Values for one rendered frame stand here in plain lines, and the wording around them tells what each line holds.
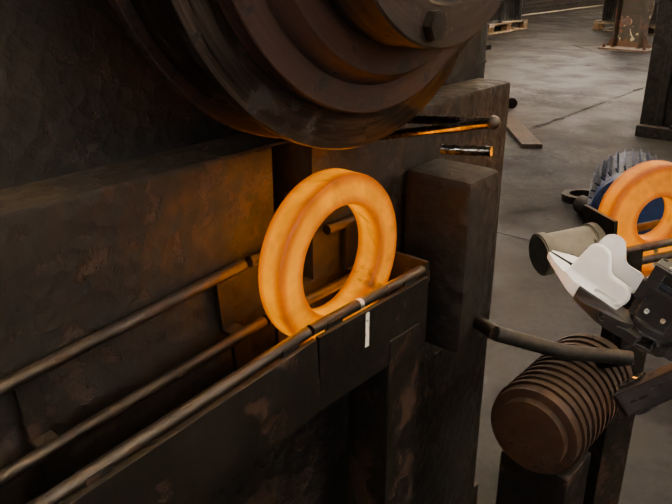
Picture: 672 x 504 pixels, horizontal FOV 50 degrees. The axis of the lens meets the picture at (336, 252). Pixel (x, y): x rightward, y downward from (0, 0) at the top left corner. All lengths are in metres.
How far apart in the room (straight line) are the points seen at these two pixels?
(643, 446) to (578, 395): 0.87
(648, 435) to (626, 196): 0.95
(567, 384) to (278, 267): 0.47
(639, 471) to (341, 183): 1.22
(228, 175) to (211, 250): 0.07
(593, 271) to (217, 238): 0.36
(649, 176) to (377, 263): 0.43
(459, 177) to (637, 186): 0.28
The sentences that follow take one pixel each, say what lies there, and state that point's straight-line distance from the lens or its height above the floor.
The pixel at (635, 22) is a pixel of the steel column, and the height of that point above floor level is 0.31.
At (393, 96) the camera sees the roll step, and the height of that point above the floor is 0.93.
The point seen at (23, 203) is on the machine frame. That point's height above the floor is 0.87.
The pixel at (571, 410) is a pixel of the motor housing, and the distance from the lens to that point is 0.98.
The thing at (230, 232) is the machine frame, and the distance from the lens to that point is 0.72.
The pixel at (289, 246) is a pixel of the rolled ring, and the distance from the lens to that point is 0.68.
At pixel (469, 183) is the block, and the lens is 0.88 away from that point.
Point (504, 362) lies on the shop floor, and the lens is 2.08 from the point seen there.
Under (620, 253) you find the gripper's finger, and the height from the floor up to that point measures 0.78.
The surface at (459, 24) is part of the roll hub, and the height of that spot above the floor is 0.99.
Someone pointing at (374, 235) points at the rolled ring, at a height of 0.76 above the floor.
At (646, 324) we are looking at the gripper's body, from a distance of 0.72.
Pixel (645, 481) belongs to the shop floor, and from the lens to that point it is 1.76.
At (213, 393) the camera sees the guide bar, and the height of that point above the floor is 0.70.
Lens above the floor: 1.05
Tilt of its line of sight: 22 degrees down
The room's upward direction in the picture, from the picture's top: straight up
